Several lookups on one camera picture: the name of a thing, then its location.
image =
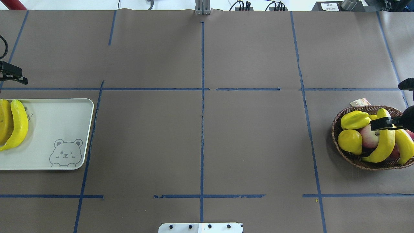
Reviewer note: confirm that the brown wicker basket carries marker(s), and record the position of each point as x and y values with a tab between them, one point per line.
356	159

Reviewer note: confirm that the yellow lemon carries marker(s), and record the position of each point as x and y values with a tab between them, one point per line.
351	141

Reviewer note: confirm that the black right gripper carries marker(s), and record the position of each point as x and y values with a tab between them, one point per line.
409	117

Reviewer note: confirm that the aluminium frame post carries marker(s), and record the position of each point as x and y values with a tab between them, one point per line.
202	7

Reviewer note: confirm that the spotted yellow banana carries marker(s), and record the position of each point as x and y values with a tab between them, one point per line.
6	121

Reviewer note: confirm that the yellow starfruit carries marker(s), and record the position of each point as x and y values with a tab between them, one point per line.
355	120

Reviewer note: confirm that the bright yellow banana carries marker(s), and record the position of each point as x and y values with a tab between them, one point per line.
21	125

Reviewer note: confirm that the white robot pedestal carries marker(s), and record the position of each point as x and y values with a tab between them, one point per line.
215	227

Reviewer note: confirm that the white bear tray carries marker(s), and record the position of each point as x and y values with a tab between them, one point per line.
57	138

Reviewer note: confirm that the small steel cup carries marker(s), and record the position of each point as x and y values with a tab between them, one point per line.
348	5

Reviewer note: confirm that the pale green apple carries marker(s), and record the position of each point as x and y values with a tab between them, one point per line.
370	139

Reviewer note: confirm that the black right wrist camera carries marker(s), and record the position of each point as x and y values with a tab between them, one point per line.
407	84

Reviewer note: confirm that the long yellow banana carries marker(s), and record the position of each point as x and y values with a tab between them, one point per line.
386	142

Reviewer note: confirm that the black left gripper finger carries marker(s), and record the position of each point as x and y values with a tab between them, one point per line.
21	80
9	69

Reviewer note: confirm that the small snack packet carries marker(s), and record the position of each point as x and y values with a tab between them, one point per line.
360	102

